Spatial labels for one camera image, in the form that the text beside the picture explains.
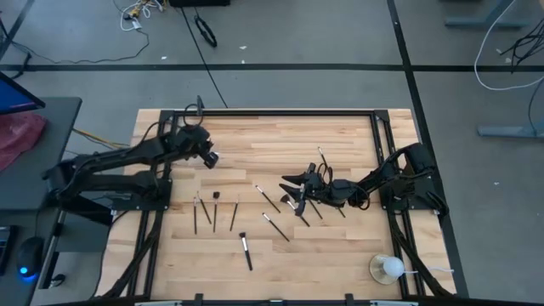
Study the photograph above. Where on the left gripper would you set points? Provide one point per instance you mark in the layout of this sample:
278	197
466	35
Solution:
193	140

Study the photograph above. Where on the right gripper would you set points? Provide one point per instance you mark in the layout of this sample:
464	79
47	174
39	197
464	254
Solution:
331	191

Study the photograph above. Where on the black fan makeup brush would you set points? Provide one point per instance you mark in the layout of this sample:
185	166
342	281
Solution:
285	198

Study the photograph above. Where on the silver-ferrule thin makeup brush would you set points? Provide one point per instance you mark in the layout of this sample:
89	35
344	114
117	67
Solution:
268	199
275	227

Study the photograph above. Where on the thin black makeup brush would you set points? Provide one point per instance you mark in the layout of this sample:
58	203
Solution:
322	156
341	212
234	214
316	211
204	209
195	217

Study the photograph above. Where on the black flat-head makeup brush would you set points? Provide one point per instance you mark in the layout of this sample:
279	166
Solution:
215	212

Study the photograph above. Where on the large round-head makeup brush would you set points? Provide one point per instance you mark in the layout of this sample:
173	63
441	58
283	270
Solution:
246	253

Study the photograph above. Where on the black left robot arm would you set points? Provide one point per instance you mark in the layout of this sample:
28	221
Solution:
127	149

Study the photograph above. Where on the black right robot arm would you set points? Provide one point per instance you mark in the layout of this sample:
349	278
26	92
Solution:
384	174

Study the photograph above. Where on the black box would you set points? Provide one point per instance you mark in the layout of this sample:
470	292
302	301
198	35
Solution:
200	2

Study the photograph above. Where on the dark grey desk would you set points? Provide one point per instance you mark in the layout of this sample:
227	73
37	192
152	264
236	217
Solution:
42	170

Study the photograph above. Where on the pink cloth bag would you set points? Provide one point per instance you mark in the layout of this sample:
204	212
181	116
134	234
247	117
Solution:
17	136

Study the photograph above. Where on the computer monitor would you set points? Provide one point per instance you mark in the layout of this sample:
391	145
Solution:
13	98

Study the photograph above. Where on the black computer mouse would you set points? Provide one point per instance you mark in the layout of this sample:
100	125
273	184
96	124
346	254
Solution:
30	255

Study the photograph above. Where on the black keyboard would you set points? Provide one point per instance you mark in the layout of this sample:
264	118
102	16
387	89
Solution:
6	251

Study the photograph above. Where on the grey-blue desk foot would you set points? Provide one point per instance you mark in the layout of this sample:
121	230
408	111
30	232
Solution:
510	131
484	22

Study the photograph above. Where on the black aluminium table frame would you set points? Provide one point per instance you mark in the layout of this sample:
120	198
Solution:
276	113

